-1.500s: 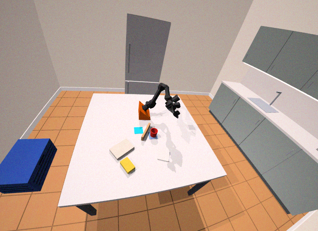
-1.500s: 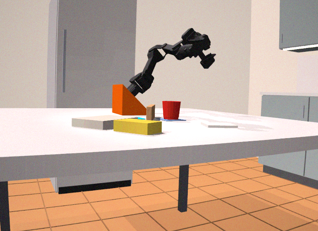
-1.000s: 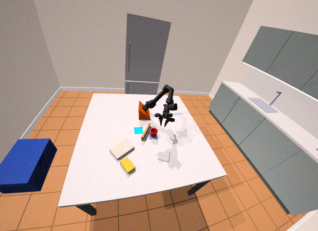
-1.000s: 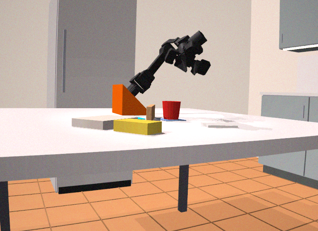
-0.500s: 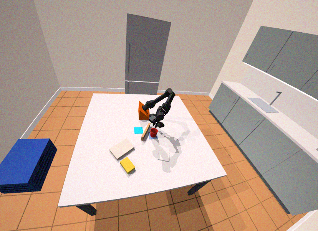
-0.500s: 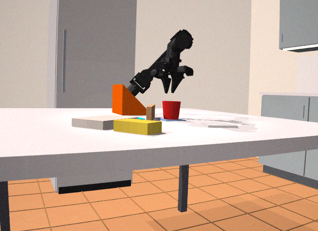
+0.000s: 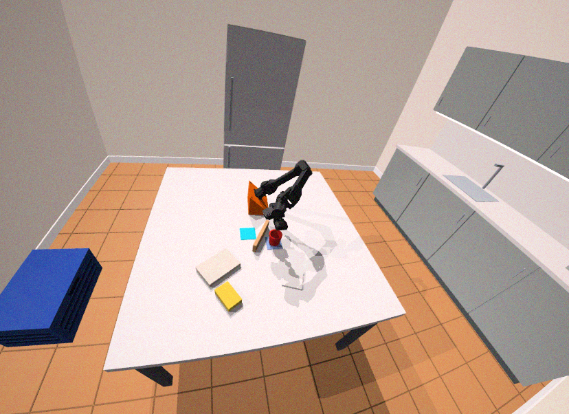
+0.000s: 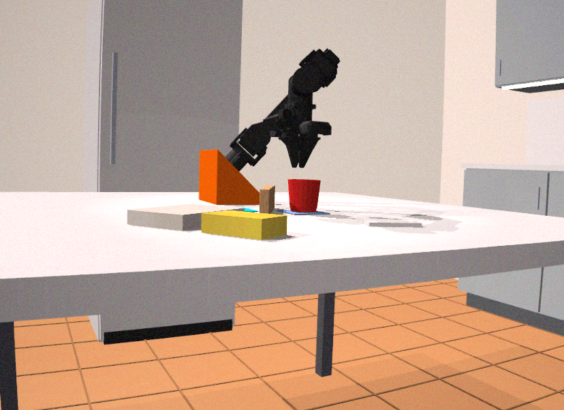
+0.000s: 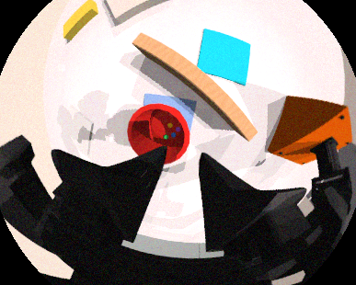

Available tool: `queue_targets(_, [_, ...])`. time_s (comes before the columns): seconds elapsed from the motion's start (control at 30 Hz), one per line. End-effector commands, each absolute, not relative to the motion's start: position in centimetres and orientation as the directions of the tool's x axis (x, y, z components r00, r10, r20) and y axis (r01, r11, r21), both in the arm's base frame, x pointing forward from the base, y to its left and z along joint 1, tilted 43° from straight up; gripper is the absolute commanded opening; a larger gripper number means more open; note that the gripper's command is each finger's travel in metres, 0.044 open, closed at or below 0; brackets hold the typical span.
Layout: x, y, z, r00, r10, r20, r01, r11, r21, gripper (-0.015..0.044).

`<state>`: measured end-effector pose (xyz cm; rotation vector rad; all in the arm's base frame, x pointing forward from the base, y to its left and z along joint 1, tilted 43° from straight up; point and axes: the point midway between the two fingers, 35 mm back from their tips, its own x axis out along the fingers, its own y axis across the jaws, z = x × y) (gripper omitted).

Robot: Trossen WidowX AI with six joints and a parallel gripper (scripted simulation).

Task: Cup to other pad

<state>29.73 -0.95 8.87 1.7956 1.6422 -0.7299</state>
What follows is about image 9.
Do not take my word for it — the yellow rectangular block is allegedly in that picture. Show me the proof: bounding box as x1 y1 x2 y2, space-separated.
63 0 99 40

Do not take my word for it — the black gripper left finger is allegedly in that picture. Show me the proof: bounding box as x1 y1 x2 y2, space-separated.
52 146 167 243

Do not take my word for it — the tan flat bar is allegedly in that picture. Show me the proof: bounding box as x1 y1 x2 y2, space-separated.
132 32 257 141

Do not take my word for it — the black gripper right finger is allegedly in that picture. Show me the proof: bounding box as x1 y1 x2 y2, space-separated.
199 153 307 253

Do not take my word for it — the red cup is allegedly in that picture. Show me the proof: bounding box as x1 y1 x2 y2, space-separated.
128 103 189 165

